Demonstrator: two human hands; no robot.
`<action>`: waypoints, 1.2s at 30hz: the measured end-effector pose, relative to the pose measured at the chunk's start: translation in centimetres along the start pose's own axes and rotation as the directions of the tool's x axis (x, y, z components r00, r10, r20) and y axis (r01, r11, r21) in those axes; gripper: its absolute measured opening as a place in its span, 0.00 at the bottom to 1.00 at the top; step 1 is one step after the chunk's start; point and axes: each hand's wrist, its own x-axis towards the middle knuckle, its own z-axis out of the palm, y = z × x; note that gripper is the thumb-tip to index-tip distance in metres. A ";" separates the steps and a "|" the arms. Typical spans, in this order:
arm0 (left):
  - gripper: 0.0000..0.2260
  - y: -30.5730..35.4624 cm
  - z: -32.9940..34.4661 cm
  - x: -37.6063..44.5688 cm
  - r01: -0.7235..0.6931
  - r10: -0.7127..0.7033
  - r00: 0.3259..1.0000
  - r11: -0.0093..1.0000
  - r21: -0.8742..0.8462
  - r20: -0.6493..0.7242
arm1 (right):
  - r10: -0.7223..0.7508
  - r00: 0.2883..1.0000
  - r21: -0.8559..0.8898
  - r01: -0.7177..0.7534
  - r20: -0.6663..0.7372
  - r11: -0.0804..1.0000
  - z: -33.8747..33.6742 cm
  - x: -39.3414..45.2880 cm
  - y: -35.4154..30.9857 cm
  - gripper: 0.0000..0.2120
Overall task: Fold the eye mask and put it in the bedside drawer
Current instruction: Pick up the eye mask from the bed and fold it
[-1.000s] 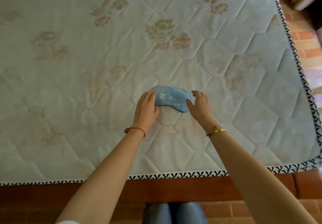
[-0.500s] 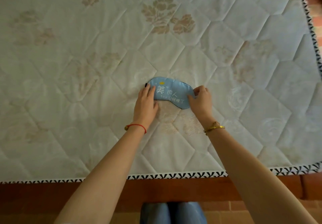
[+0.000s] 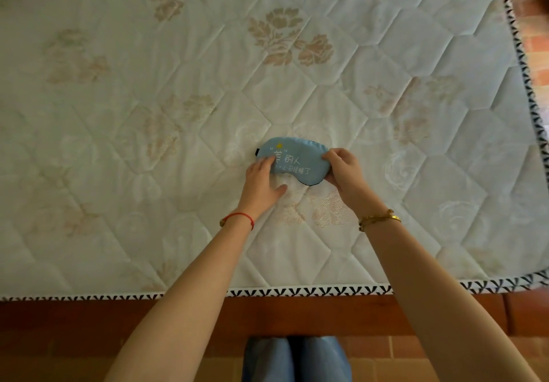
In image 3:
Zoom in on person's left hand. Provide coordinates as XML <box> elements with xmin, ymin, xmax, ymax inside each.
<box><xmin>234</xmin><ymin>156</ymin><xmax>289</xmax><ymax>220</ymax></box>

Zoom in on red-brown wooden bed frame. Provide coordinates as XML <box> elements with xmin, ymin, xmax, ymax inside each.
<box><xmin>0</xmin><ymin>291</ymin><xmax>549</xmax><ymax>339</ymax></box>

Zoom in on blue jeans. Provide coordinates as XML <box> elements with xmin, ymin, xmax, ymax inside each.
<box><xmin>241</xmin><ymin>335</ymin><xmax>353</xmax><ymax>382</ymax></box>

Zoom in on white quilted mattress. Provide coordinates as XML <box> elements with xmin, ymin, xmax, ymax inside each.
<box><xmin>0</xmin><ymin>0</ymin><xmax>549</xmax><ymax>302</ymax></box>

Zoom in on person's left forearm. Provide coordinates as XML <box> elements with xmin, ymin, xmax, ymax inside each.
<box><xmin>102</xmin><ymin>216</ymin><xmax>258</xmax><ymax>382</ymax></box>

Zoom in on gold bangle bracelet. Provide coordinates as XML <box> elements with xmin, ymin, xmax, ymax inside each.
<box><xmin>358</xmin><ymin>209</ymin><xmax>403</xmax><ymax>232</ymax></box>

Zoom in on blue eye mask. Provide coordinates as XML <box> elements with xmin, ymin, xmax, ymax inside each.
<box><xmin>253</xmin><ymin>136</ymin><xmax>333</xmax><ymax>186</ymax></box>

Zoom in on person's right hand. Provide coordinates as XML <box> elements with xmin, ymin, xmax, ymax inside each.
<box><xmin>321</xmin><ymin>148</ymin><xmax>389</xmax><ymax>220</ymax></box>

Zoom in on person's right forearm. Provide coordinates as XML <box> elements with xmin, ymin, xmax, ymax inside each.
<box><xmin>362</xmin><ymin>219</ymin><xmax>542</xmax><ymax>382</ymax></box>

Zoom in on red string bracelet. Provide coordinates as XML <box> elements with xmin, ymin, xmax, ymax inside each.
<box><xmin>219</xmin><ymin>212</ymin><xmax>256</xmax><ymax>231</ymax></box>

